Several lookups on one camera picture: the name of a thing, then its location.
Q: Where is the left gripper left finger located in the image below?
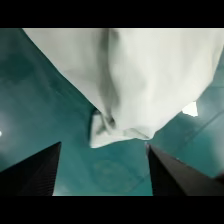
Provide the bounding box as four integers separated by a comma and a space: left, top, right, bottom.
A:
0, 141, 63, 197

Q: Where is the white shirt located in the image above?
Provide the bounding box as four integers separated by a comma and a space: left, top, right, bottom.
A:
22, 27, 224, 149

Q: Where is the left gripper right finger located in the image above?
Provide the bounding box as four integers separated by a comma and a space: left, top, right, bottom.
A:
145, 143, 224, 197

